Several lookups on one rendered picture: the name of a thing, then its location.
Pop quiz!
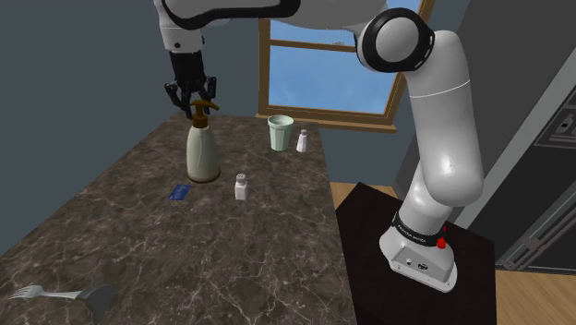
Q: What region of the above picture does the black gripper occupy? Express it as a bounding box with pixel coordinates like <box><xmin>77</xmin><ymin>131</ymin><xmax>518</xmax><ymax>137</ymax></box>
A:
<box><xmin>163</xmin><ymin>49</ymin><xmax>218</xmax><ymax>120</ymax></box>

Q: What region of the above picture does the pale green cup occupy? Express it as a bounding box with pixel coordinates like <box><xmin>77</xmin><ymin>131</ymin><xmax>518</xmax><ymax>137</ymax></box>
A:
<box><xmin>267</xmin><ymin>114</ymin><xmax>295</xmax><ymax>152</ymax></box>

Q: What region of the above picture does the white square shaker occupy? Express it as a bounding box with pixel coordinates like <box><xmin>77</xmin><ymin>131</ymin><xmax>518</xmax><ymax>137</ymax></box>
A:
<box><xmin>234</xmin><ymin>173</ymin><xmax>249</xmax><ymax>201</ymax></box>

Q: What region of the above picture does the beige soap dispenser brown pump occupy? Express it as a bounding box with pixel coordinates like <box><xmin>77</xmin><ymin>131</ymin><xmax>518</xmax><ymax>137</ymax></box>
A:
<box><xmin>186</xmin><ymin>99</ymin><xmax>222</xmax><ymax>185</ymax></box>

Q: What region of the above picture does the dark grey refrigerator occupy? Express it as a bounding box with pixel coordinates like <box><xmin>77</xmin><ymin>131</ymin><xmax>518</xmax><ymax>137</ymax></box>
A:
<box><xmin>451</xmin><ymin>44</ymin><xmax>576</xmax><ymax>276</ymax></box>

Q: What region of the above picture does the blue card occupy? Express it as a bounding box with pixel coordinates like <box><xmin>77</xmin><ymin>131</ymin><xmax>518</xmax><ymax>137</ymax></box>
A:
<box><xmin>168</xmin><ymin>184</ymin><xmax>192</xmax><ymax>201</ymax></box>

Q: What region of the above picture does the silver fork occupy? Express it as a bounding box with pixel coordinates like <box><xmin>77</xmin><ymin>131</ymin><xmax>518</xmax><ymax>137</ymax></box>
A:
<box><xmin>7</xmin><ymin>284</ymin><xmax>84</xmax><ymax>301</ymax></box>

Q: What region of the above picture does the wooden framed window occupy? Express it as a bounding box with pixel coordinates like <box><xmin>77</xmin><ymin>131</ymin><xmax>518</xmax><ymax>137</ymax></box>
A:
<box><xmin>255</xmin><ymin>0</ymin><xmax>437</xmax><ymax>134</ymax></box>

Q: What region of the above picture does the dark robot stand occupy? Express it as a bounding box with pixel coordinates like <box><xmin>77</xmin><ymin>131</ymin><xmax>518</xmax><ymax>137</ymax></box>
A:
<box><xmin>334</xmin><ymin>181</ymin><xmax>498</xmax><ymax>325</ymax></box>

